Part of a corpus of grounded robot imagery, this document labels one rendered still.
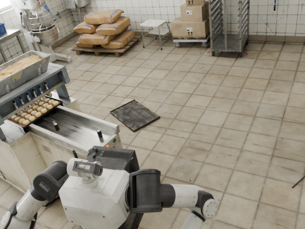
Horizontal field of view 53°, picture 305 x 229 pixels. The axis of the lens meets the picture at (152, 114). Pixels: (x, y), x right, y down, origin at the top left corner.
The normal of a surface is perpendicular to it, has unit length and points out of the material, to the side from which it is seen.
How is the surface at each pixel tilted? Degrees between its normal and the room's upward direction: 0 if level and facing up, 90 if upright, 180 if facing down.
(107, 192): 1
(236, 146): 0
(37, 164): 90
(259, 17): 90
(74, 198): 46
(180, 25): 87
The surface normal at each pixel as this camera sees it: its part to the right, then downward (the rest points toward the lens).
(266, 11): -0.46, 0.56
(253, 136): -0.15, -0.81
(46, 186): -0.22, 0.24
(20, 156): 0.80, 0.23
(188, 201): 0.57, 0.09
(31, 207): 0.22, 0.56
